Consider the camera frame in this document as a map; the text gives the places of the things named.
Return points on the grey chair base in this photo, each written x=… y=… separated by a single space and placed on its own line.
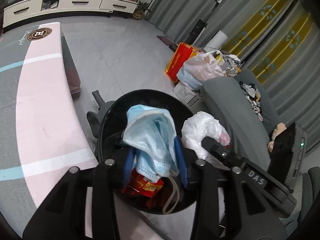
x=96 y=97

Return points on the white carton box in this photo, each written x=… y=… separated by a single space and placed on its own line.
x=185 y=95

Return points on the small potted plant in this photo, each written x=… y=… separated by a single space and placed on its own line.
x=137 y=13

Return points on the orange shopping bag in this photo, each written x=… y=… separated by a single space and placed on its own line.
x=177 y=62

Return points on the red yellow snack packet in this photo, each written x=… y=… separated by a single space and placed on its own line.
x=143 y=186

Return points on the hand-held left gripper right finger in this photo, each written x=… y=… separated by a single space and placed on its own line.
x=180 y=160

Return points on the white paper roll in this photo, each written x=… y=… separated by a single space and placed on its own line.
x=218 y=38

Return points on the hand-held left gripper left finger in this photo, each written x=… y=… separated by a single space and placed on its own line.
x=128 y=165

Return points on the pink grey printed tablecloth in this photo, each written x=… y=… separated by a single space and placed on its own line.
x=45 y=100

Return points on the black plastic bucket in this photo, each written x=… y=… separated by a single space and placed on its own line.
x=107 y=120

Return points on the black white patterned cloth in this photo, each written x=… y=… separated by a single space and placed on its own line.
x=231 y=65
x=250 y=92

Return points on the white television cabinet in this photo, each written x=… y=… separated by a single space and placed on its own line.
x=80 y=2

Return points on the large stuffed plastic bag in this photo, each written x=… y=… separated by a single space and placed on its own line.
x=200 y=66

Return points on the dark red door mat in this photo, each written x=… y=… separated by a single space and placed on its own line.
x=165 y=40

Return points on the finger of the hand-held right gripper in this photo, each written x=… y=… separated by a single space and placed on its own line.
x=215 y=149

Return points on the yellow patterned curtain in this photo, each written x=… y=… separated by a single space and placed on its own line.
x=262 y=22

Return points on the light blue plastic bag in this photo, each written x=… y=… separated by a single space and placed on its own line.
x=186 y=78

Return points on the white plastic bag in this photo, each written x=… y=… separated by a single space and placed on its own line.
x=200 y=127

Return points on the upright floor washer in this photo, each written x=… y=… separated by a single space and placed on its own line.
x=197 y=30

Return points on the blue face mask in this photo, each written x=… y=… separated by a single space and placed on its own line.
x=160 y=162
x=142 y=130

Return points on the grey sofa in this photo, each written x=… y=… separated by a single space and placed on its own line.
x=225 y=100

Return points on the grey curtain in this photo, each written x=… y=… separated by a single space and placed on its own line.
x=187 y=5

